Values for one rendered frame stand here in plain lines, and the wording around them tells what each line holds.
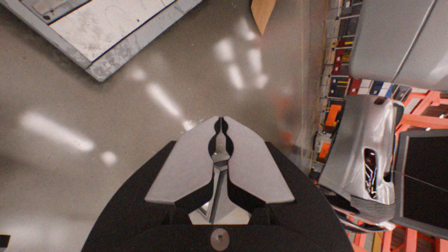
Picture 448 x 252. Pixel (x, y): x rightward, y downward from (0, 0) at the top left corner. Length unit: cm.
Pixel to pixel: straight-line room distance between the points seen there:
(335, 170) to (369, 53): 177
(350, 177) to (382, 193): 32
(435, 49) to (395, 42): 10
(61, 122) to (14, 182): 24
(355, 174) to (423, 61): 170
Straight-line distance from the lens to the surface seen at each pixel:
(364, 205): 262
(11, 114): 79
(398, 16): 75
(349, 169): 234
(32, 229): 97
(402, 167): 363
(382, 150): 245
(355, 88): 549
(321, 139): 798
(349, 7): 445
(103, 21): 72
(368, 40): 78
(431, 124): 463
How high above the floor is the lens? 76
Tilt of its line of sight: 38 degrees down
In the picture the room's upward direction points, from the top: 107 degrees clockwise
